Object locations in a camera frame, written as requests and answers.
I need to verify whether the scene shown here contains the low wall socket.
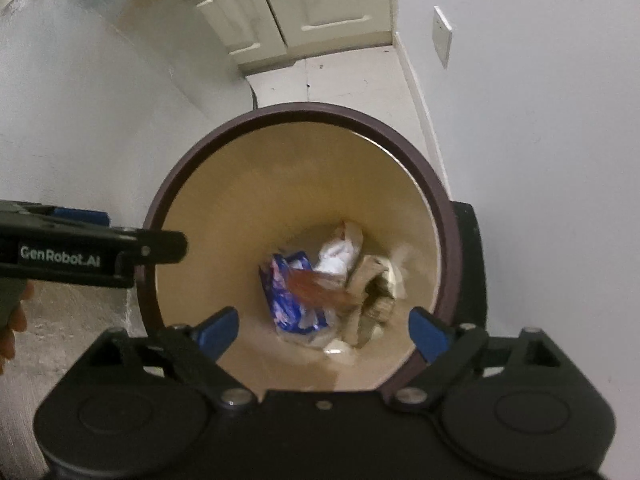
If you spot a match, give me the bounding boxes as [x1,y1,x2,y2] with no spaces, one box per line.
[432,6,452,68]

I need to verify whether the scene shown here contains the beige trash bin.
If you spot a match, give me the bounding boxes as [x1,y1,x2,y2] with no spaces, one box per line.
[137,103,463,396]

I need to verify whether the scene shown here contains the person left hand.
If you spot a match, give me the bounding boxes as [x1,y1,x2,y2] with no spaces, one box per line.
[0,281,35,373]

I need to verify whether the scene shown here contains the blue white snack wrapper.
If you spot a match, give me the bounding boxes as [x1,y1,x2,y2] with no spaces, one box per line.
[258,252,336,337]

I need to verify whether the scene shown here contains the cream floor cabinet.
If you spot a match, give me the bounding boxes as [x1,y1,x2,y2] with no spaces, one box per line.
[191,0,393,74]

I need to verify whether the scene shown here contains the brown paper bag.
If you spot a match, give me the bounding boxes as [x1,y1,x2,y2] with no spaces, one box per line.
[341,252,405,348]

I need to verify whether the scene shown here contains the red cigarette pack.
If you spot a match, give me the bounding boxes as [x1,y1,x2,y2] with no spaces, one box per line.
[286,269,363,311]

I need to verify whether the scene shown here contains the white plastic bag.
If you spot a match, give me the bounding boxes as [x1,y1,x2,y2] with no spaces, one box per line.
[314,232,363,285]

